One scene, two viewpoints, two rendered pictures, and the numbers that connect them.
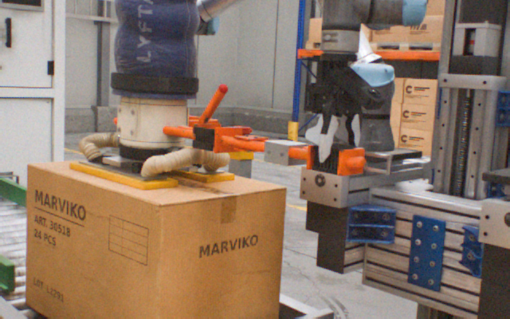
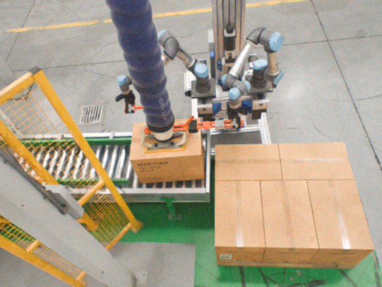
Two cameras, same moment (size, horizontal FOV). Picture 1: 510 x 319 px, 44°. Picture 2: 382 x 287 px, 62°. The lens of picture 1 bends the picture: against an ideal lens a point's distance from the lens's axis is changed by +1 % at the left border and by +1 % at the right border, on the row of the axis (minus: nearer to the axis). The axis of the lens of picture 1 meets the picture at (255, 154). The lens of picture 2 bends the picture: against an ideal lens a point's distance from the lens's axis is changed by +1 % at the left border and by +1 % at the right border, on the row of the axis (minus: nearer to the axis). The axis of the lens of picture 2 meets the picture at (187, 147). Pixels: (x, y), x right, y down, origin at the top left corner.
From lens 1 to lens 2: 2.17 m
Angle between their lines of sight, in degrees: 55
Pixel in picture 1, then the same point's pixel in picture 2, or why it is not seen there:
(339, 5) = (237, 100)
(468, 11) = (228, 48)
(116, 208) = (182, 159)
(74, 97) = not seen: outside the picture
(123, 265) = (188, 166)
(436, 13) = not seen: outside the picture
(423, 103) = not seen: outside the picture
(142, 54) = (166, 122)
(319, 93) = (232, 115)
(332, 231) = (208, 116)
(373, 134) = (208, 86)
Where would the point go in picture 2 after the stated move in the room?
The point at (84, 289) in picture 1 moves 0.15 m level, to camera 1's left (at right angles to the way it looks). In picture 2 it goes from (171, 173) to (158, 185)
